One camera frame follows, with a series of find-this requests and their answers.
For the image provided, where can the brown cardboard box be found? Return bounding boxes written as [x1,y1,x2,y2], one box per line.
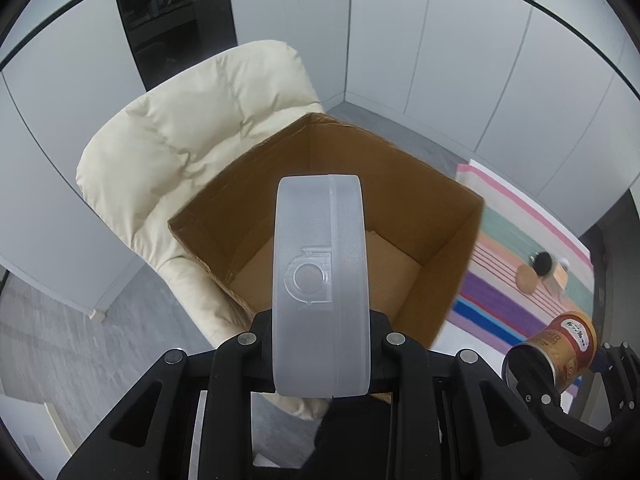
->
[167,112,486,351]

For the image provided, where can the black round jar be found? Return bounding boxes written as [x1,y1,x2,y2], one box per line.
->
[529,252,556,277]

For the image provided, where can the black glossy panel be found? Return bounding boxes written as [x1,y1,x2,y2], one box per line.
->
[109,0,238,92]

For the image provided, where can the cream padded armchair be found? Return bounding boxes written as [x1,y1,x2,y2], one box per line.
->
[75,39,326,421]

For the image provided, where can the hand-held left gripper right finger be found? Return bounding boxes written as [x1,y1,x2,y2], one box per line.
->
[367,310,586,480]

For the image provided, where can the orange square box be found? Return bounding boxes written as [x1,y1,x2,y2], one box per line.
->
[547,265,571,293]

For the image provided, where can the translucent white round container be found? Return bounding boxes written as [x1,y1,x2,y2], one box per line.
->
[270,172,372,401]

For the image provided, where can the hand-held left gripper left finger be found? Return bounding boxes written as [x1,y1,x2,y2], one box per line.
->
[57,310,281,480]

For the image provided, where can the striped pastel blanket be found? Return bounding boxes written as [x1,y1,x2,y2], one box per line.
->
[440,159,596,401]

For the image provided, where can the gold cylindrical can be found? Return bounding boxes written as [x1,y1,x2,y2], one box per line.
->
[502,310,598,401]

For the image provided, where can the tan round disc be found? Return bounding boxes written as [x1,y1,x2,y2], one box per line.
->
[516,264,538,292]

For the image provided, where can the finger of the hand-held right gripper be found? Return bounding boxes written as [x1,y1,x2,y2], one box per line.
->
[592,341,640,426]
[515,380,621,456]

